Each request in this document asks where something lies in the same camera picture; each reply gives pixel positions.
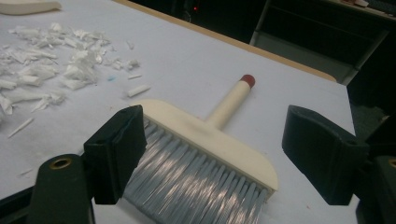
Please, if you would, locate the cream plastic dustpan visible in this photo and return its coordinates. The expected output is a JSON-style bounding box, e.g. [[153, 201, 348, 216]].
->
[[0, 0, 63, 16]]

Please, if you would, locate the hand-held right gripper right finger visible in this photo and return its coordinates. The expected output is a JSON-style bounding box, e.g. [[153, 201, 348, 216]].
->
[[281, 105, 371, 206]]

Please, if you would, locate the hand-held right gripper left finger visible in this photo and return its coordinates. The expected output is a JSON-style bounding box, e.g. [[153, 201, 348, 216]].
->
[[83, 105, 148, 206]]

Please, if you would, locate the pile of white paper scraps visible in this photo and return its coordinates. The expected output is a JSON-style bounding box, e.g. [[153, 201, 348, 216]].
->
[[0, 21, 152, 139]]

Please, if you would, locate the cream brush with grey bristles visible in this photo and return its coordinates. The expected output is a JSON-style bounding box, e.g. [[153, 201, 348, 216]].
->
[[122, 74, 279, 224]]

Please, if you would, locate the grey metal rack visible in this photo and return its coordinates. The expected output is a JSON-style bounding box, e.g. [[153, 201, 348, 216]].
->
[[248, 0, 396, 86]]

